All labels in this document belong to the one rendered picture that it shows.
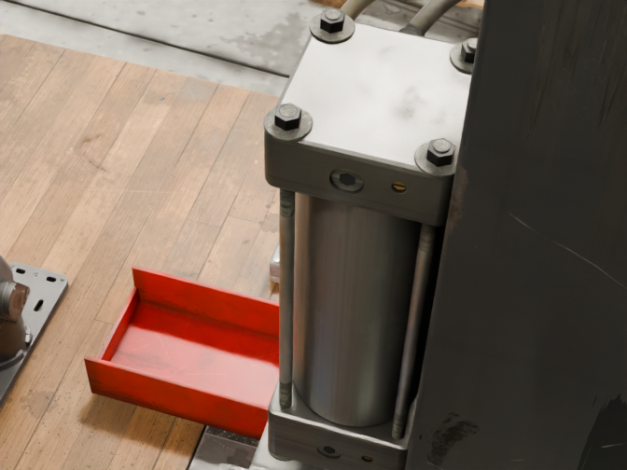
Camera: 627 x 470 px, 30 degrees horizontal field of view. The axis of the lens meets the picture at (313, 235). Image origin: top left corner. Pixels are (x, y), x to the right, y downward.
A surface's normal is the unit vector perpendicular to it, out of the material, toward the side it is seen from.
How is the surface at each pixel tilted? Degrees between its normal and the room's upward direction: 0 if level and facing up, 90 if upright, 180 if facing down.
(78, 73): 0
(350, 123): 0
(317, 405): 90
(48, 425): 0
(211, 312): 90
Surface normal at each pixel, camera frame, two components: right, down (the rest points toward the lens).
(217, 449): 0.02, -0.65
